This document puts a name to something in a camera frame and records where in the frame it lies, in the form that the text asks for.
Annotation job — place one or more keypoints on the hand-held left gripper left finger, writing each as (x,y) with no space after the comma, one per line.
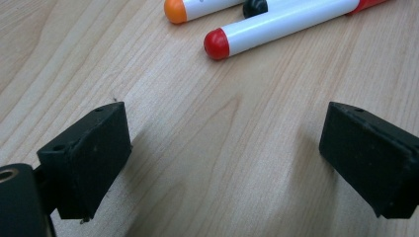
(85,164)

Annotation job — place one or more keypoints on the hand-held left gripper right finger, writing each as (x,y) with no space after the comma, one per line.
(362,154)

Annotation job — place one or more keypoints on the black cap marker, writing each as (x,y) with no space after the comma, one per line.
(254,8)

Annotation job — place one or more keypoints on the red cap marker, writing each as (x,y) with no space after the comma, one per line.
(280,26)

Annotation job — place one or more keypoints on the orange cap marker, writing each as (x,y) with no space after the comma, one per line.
(197,8)

